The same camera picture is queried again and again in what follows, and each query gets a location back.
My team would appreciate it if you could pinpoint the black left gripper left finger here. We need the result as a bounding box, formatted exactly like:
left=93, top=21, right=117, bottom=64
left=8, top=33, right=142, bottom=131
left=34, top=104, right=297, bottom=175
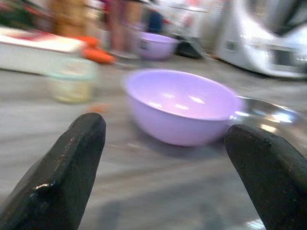
left=0, top=113, right=106, bottom=230

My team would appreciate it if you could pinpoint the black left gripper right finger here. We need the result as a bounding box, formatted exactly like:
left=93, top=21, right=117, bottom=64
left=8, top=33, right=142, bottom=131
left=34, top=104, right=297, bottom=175
left=224, top=124, right=307, bottom=230

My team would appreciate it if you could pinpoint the shiny steel bowl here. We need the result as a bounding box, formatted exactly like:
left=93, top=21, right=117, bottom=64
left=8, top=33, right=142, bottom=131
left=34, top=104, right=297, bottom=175
left=230, top=95, right=303, bottom=132

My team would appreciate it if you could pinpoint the clear glass jar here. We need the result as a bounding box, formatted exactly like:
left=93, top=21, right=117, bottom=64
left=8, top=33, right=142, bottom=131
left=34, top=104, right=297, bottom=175
left=47, top=57, right=99, bottom=104

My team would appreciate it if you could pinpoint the large purple plastic bowl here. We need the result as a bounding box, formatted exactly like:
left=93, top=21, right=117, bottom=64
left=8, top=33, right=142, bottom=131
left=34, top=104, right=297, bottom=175
left=122, top=69, right=245, bottom=147

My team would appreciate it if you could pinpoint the white cutting board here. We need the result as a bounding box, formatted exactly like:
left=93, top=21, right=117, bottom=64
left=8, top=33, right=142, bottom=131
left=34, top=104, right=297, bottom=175
left=0, top=26, right=87, bottom=75

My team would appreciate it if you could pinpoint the orange carrot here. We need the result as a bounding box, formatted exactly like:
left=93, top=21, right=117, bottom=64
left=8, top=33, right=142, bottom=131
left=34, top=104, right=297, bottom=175
left=76, top=35, right=101, bottom=48
left=83, top=47, right=117, bottom=65

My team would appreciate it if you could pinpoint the brown wooden container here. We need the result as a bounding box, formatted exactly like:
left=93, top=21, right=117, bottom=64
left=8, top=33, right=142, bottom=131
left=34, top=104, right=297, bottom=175
left=49, top=0, right=100, bottom=39

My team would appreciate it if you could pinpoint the pink tall bottle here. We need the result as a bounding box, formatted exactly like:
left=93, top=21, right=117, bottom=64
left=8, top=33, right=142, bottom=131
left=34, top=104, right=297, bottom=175
left=106, top=0, right=135, bottom=52

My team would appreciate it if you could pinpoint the small purple plastic bowl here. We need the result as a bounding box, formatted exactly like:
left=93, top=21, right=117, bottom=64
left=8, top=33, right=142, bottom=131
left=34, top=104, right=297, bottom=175
left=137, top=32, right=180, bottom=60

